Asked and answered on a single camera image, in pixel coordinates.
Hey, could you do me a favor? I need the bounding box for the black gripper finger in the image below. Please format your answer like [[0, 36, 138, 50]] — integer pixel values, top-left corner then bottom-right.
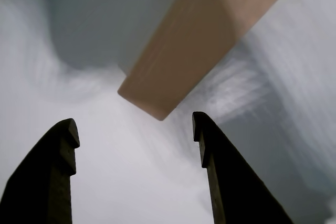
[[0, 118, 81, 224], [192, 111, 295, 224]]

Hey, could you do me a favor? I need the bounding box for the wooden Jenga block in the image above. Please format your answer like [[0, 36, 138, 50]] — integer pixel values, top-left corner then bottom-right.
[[117, 0, 305, 122]]

